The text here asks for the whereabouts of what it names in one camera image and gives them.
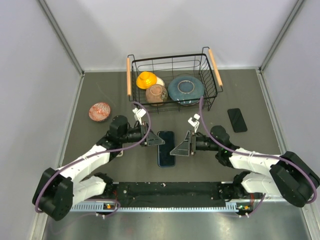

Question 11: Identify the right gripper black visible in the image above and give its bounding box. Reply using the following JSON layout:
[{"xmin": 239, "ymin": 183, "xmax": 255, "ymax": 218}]
[{"xmin": 171, "ymin": 130, "xmax": 221, "ymax": 157}]

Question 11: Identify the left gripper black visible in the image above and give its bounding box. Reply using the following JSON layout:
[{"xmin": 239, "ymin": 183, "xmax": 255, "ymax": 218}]
[{"xmin": 120, "ymin": 121, "xmax": 165, "ymax": 147}]

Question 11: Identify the blue smartphone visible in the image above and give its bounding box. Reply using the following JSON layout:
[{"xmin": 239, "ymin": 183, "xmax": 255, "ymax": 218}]
[{"xmin": 157, "ymin": 131, "xmax": 176, "ymax": 168}]

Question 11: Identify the black smartphone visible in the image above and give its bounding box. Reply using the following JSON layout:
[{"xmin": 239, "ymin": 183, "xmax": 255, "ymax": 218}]
[{"xmin": 227, "ymin": 108, "xmax": 248, "ymax": 133}]

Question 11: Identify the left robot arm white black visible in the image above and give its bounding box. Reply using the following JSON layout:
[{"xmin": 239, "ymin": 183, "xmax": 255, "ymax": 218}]
[{"xmin": 32, "ymin": 115, "xmax": 165, "ymax": 221}]

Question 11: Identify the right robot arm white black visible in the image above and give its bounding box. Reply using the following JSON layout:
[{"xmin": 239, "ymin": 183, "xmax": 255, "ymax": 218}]
[{"xmin": 170, "ymin": 125, "xmax": 320, "ymax": 208}]

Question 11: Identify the brown ceramic bowl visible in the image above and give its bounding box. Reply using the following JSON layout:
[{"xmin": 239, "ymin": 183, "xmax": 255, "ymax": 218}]
[{"xmin": 145, "ymin": 84, "xmax": 168, "ymax": 107}]

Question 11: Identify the white bowl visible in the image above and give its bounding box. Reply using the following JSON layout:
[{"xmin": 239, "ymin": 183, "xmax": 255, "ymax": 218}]
[{"xmin": 156, "ymin": 76, "xmax": 165, "ymax": 87}]

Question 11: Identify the blue ceramic plate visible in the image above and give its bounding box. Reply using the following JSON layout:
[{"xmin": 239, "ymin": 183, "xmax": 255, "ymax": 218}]
[{"xmin": 167, "ymin": 75, "xmax": 205, "ymax": 106}]

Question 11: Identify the red patterned bowl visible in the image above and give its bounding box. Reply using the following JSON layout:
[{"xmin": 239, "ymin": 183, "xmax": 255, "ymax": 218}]
[{"xmin": 88, "ymin": 102, "xmax": 111, "ymax": 122}]

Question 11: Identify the yellow bowl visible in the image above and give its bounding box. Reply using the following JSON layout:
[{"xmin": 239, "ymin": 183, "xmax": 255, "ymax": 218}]
[{"xmin": 136, "ymin": 71, "xmax": 157, "ymax": 90}]

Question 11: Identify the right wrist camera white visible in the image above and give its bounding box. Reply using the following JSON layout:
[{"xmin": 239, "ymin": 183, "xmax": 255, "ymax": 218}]
[{"xmin": 188, "ymin": 113, "xmax": 201, "ymax": 129}]

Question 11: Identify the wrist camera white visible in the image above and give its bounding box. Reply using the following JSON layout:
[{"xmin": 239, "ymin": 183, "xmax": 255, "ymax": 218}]
[
  {"xmin": 132, "ymin": 107, "xmax": 147, "ymax": 125},
  {"xmin": 188, "ymin": 113, "xmax": 201, "ymax": 129}
]

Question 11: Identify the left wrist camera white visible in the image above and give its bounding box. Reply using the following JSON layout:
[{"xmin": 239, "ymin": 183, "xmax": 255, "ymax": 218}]
[{"xmin": 132, "ymin": 107, "xmax": 147, "ymax": 125}]

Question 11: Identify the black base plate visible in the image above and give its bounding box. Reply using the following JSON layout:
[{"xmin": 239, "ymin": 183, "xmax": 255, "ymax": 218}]
[{"xmin": 84, "ymin": 181, "xmax": 253, "ymax": 202}]

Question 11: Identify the black wire dish basket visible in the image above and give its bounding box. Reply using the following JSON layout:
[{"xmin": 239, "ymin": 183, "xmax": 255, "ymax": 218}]
[{"xmin": 126, "ymin": 46, "xmax": 223, "ymax": 113}]

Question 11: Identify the slotted cable duct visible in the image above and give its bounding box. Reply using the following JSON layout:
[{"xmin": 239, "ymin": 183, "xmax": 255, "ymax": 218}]
[{"xmin": 70, "ymin": 201, "xmax": 251, "ymax": 213}]

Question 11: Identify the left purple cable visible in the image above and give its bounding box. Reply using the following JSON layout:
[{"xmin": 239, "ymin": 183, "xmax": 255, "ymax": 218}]
[{"xmin": 34, "ymin": 101, "xmax": 152, "ymax": 220}]

